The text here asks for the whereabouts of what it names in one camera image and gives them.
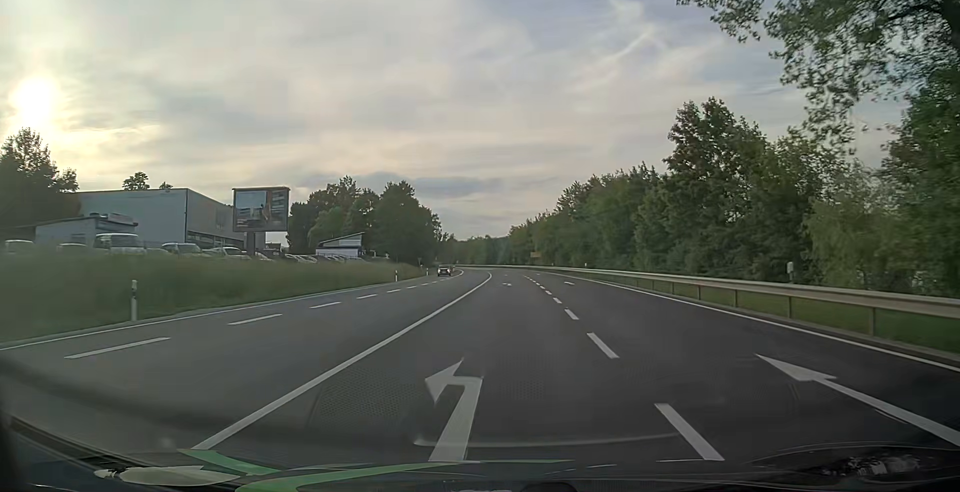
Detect billboard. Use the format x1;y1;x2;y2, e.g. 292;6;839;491
231;186;291;254

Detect dark tree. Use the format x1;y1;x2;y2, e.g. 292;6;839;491
0;128;81;241

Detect car's own bonnet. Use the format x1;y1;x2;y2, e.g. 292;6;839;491
0;415;960;492

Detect row of trees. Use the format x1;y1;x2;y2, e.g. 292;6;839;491
442;0;960;299

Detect group of trees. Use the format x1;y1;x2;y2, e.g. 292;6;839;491
287;176;445;265

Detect small white building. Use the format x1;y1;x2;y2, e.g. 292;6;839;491
315;232;366;259

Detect grey asphalt road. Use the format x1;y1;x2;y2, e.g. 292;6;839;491
0;267;960;472

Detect road markings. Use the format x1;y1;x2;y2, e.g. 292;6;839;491
0;268;960;464

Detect row of parked cars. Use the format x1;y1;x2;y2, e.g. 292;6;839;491
1;233;391;263

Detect grass verge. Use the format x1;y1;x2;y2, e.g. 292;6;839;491
540;268;960;355

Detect low grey building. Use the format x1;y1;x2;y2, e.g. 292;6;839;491
33;213;140;248

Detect grass bank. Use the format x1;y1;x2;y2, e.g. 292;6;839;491
0;252;426;343

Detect metal guard rail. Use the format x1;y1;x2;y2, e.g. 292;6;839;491
459;264;960;337

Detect grey industrial building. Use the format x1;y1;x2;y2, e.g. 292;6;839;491
72;188;247;250

